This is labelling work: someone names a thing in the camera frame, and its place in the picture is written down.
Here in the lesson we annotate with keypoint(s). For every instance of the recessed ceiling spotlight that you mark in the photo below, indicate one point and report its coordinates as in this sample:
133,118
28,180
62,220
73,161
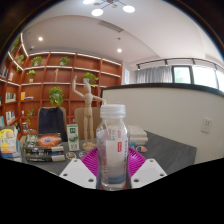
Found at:
119,50
40,38

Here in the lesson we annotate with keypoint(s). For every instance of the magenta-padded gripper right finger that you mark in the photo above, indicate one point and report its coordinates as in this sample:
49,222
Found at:
148,172

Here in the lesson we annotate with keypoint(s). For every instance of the flat round red coaster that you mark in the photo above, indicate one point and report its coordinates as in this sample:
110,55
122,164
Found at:
127,186

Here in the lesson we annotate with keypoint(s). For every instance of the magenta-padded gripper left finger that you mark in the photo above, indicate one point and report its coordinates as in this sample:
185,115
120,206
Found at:
76,173

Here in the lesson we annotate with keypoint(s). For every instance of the window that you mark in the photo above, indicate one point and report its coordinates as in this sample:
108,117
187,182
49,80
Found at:
203,77

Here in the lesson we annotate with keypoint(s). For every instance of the dark blue chair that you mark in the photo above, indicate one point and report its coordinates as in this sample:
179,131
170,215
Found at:
51,121

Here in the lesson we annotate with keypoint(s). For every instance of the branched ceiling lamp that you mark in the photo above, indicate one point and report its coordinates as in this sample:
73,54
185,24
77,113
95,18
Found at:
97,12

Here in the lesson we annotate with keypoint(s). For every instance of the white wall socket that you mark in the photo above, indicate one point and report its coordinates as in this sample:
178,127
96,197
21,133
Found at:
206,125

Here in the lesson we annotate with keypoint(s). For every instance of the orange wooden shelf unit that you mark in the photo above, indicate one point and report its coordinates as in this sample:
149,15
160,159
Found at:
43,76

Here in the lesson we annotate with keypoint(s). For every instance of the clear plastic water bottle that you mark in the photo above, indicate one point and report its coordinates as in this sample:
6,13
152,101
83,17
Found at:
112,146

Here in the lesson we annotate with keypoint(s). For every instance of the stack of dark books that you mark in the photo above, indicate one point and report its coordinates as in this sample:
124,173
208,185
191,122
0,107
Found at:
43,148

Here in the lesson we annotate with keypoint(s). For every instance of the grey curtain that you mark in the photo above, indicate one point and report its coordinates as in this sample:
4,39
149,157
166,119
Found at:
153,74

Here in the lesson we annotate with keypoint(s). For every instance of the wooden artist mannequin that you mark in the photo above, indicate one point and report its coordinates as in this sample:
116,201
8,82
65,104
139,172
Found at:
88,110

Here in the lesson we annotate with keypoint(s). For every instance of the tan chair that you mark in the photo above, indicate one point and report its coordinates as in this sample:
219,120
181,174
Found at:
79,121

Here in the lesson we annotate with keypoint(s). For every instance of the green and white carton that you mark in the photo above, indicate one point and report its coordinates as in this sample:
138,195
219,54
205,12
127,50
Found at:
73,137

